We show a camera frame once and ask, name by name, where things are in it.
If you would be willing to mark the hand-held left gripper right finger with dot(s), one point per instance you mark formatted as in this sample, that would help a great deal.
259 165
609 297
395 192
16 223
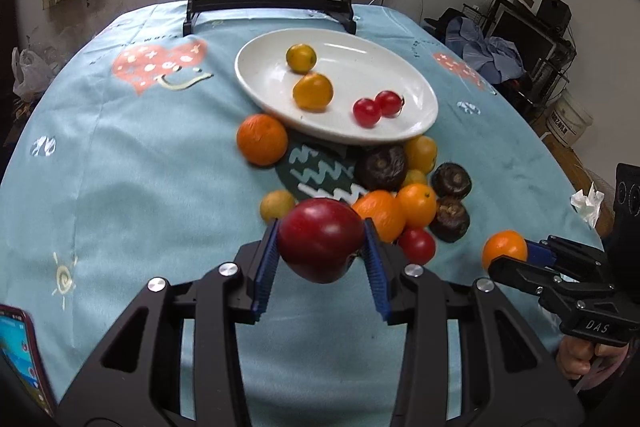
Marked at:
377 279

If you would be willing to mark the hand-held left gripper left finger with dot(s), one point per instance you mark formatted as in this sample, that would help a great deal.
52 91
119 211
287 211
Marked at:
265 269

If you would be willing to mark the blue clothes pile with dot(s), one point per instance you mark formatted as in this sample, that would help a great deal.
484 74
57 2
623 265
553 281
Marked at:
485 49

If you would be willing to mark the small yellow kumquat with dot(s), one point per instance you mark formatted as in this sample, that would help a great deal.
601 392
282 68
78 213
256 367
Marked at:
414 178

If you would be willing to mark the white plastic bag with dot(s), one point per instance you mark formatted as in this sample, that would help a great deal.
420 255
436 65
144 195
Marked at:
32 72

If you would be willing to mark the large orange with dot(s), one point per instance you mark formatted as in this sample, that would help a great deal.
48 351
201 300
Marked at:
262 139

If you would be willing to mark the light blue printed tablecloth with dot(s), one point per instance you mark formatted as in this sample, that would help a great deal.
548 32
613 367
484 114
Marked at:
150 182

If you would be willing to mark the person's right hand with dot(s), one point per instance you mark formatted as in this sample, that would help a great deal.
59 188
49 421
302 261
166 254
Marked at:
575 359

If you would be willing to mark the red apple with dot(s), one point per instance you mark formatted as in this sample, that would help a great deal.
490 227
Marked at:
320 239

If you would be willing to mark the small orange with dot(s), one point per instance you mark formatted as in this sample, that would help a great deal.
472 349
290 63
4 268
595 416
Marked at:
502 247

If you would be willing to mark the yellow-green kumquat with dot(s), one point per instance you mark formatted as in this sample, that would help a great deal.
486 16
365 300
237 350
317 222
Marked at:
301 58

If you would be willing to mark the orange tangerine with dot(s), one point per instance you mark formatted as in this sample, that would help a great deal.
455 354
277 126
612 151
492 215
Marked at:
380 214
417 205

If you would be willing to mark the red cherry tomato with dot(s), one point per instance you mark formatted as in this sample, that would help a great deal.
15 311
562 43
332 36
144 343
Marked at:
416 245
366 112
391 102

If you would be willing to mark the black speaker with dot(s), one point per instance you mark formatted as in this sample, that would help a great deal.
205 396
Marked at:
555 12

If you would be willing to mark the dark brown water chestnut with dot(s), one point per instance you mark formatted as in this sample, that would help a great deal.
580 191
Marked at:
451 180
381 167
450 219

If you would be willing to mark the white plastic bucket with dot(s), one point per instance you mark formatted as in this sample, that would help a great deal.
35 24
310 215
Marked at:
570 117

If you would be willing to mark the white oval plate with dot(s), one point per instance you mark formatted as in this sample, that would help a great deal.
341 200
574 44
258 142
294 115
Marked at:
360 67

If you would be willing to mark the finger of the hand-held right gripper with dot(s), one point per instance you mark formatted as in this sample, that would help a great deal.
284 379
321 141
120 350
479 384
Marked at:
537 253
515 274

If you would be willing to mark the crumpled white tissue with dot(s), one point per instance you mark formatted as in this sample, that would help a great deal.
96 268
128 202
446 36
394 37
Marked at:
587 204

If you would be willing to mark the pale yellow kumquat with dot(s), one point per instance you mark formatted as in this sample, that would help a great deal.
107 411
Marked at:
276 204

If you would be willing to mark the red-cased smartphone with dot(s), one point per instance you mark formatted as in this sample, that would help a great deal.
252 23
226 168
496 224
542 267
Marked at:
20 352

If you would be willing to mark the black monitor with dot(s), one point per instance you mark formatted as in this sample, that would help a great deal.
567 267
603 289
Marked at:
522 37

